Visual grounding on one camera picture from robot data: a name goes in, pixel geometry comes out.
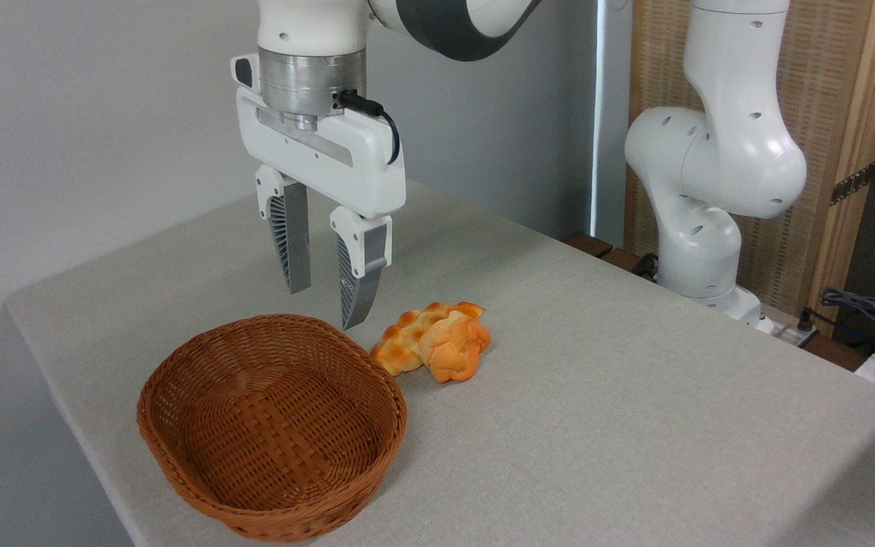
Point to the brown wicker basket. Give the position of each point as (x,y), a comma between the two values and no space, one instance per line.
(270,425)

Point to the rattan wooden folding screen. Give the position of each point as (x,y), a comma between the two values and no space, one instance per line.
(832,99)

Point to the flat golden lattice bread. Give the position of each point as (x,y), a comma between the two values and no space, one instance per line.
(401,338)

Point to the metal screen hinge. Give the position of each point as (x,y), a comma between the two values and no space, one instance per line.
(852,184)

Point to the round orange bread bun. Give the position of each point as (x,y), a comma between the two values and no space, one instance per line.
(453,348)

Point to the grey tablecloth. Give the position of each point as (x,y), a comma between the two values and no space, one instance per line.
(604,395)

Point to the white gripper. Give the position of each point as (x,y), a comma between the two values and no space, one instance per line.
(331,163)

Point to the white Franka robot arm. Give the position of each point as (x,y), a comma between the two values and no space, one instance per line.
(718,152)

